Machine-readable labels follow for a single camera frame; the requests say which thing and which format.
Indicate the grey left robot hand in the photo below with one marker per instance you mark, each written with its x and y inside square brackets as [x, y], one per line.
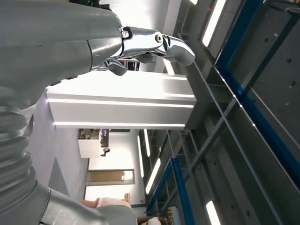
[47, 40]

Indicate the white lit pillar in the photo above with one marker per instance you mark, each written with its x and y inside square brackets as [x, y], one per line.
[117, 111]

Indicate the white counter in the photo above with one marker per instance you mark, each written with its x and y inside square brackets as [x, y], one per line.
[89, 146]

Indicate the wooden door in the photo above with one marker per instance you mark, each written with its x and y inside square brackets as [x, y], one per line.
[108, 177]

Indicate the ceiling light strip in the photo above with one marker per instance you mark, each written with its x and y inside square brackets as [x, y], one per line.
[212, 214]
[147, 143]
[152, 177]
[140, 158]
[213, 24]

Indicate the person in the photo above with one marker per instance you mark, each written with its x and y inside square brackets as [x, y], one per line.
[112, 202]
[152, 222]

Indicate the blue ceiling beam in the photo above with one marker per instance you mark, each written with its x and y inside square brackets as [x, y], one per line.
[258, 118]
[183, 192]

